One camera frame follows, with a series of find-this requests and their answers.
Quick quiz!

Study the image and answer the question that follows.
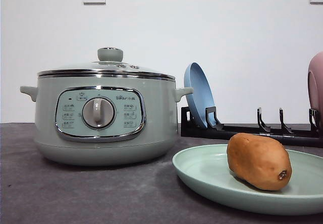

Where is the black dish rack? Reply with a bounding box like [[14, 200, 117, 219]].
[[181, 106, 319, 148]]

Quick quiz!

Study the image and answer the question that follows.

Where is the green plate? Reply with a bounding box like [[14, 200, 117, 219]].
[[173, 144, 323, 216]]

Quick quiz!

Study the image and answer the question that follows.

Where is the green electric steamer pot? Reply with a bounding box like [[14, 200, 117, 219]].
[[20, 76, 194, 166]]

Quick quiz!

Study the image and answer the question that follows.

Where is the glass lid with green knob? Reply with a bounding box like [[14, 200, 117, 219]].
[[37, 47, 176, 80]]

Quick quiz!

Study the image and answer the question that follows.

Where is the pink plate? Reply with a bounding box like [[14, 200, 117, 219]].
[[307, 51, 323, 114]]

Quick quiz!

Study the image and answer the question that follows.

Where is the blue plate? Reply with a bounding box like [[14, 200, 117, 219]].
[[184, 63, 214, 128]]

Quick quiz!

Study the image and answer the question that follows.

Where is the brown potato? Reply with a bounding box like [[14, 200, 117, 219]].
[[227, 133, 292, 191]]

